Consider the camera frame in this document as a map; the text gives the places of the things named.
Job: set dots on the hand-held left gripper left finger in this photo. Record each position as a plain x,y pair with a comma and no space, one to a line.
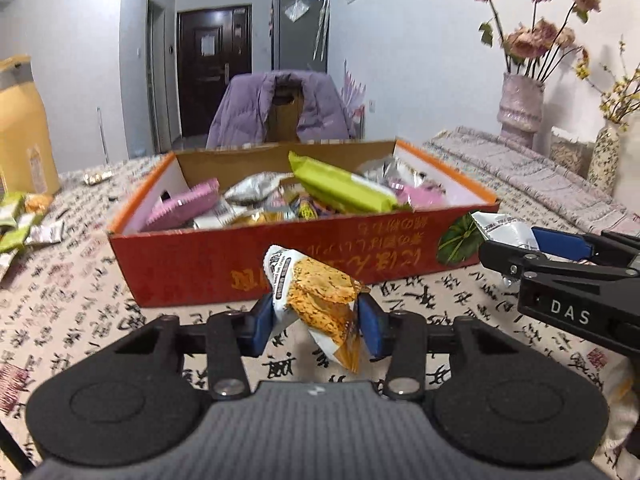
263,322

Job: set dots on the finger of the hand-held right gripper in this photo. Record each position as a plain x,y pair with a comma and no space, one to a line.
555,241
515,260

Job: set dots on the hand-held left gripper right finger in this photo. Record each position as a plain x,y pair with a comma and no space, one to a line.
371,325

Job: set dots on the white snack packet black print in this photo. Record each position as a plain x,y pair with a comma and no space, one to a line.
505,230

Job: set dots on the orange cardboard box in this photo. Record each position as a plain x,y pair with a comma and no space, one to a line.
200,265

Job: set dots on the long green snack packet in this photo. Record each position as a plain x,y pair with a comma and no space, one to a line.
340,185

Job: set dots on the pink patterned cloth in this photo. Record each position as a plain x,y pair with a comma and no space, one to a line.
525,180

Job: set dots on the glass jar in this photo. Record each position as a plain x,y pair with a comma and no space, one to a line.
570,152

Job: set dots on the patterned slim vase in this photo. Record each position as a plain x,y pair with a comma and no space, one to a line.
605,160

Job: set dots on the floral cloth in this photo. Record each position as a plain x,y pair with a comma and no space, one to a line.
624,410

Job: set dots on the pink snack packet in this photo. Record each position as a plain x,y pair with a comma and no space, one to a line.
420,193
182,205

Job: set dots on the silver snack packet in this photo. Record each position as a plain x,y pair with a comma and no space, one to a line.
255,187
395,170

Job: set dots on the pink ribbed vase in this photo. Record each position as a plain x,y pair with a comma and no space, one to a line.
520,110

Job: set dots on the yellow blossom branches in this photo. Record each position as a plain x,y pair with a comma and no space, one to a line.
620,95

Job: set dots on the dried rose bouquet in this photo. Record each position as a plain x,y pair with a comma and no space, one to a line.
530,40

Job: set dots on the wooden chair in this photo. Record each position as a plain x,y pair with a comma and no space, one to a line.
284,120

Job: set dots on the purple puffer jacket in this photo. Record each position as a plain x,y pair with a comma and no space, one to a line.
240,115

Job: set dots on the small clear snack packet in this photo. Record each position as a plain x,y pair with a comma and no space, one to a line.
97,176

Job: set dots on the pink folded rack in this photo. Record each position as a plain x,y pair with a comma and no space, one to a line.
354,95

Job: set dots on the dark brown door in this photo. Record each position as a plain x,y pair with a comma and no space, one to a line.
200,90

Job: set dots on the small orange crisp packet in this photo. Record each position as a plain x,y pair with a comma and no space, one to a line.
38,203

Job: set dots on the black rod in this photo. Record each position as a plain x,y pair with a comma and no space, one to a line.
10,447

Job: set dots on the white paper notice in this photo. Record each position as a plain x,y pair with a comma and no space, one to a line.
207,45

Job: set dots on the grey refrigerator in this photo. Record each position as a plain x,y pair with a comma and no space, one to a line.
295,40

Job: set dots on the white folded umbrella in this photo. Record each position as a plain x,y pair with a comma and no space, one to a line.
321,30

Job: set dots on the yellow bottle grey cap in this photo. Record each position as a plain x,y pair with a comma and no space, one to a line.
25,135

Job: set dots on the clear plastic bag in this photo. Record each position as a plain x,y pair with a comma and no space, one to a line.
296,10

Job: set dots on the white wall socket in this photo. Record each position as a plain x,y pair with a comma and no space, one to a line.
372,105

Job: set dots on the grey door frame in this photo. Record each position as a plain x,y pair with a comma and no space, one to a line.
156,85

